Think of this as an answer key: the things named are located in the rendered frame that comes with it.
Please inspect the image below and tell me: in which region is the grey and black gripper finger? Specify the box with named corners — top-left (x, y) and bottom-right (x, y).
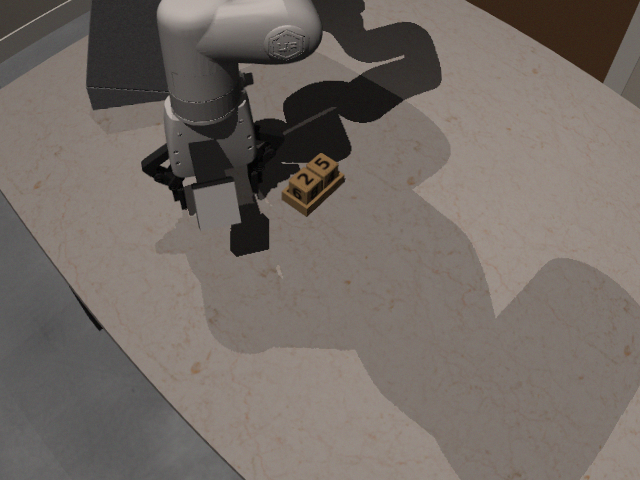
top-left (246, 125), bottom-right (285, 194)
top-left (141, 144), bottom-right (187, 210)

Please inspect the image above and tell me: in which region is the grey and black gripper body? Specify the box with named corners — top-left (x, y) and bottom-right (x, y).
top-left (164, 87), bottom-right (257, 178)

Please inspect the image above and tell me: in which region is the orange number cube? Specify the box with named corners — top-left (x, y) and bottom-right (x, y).
top-left (289, 167), bottom-right (322, 205)
top-left (306, 153), bottom-right (338, 190)

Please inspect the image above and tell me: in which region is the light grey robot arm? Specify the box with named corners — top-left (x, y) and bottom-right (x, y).
top-left (157, 0), bottom-right (323, 231)

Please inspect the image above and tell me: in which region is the wooden tray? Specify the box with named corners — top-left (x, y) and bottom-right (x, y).
top-left (282, 171), bottom-right (344, 217)

